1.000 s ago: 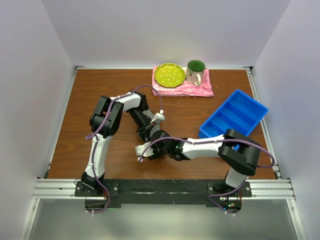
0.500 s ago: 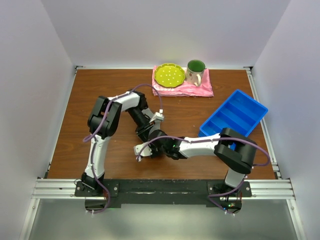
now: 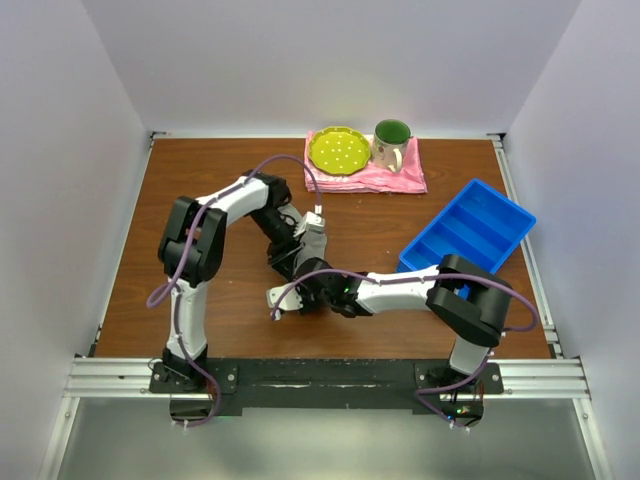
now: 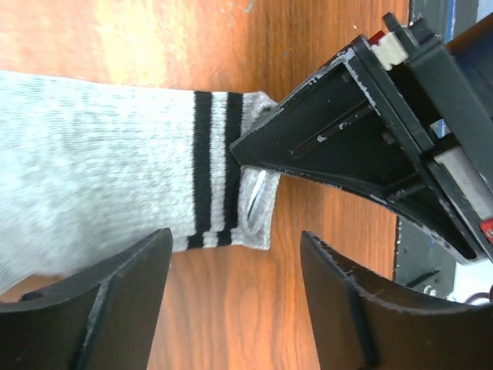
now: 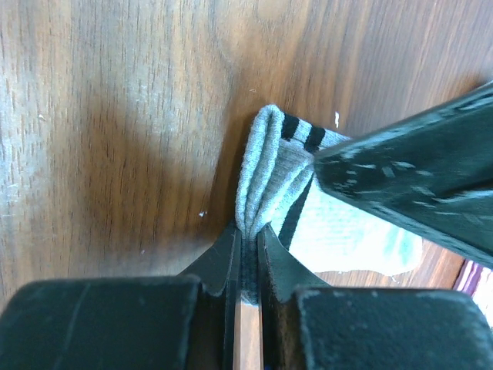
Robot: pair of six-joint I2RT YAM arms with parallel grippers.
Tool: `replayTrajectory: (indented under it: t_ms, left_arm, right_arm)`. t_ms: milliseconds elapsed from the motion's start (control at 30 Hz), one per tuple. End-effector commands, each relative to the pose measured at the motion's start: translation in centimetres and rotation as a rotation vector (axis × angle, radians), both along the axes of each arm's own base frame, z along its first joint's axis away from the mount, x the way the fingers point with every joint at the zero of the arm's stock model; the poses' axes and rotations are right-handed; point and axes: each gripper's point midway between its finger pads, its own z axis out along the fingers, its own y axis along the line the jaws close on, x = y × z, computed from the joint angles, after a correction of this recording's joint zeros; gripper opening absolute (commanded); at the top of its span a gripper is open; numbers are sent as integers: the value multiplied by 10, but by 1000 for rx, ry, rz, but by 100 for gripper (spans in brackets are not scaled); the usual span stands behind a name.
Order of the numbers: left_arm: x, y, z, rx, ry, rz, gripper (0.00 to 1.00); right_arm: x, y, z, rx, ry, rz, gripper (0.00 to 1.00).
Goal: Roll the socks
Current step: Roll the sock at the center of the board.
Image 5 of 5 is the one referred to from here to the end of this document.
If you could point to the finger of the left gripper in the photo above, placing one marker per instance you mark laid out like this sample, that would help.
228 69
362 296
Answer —
430 174

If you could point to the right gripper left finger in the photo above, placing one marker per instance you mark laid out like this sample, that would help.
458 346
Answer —
186 321

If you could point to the grey sock black stripes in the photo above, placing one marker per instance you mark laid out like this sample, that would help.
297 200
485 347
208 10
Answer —
278 187

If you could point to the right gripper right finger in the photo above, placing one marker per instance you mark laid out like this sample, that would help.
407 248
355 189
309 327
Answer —
307 324

